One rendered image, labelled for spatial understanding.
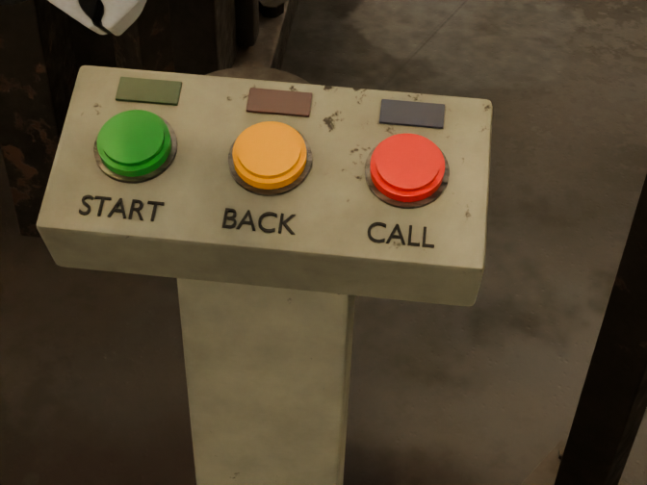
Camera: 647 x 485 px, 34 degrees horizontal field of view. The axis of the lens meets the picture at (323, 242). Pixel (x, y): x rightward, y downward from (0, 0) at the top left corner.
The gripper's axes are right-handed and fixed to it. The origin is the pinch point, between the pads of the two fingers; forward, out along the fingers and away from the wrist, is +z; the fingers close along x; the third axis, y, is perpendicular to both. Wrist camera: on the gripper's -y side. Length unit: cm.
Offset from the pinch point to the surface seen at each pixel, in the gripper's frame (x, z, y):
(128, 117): 0.7, 9.2, 1.1
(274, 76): -4.7, 24.8, 16.1
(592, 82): -46, 103, 77
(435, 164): -16.2, 9.3, -0.5
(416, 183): -15.2, 9.3, -1.7
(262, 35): 9, 94, 76
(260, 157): -6.8, 9.3, -0.8
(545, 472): -33, 75, 2
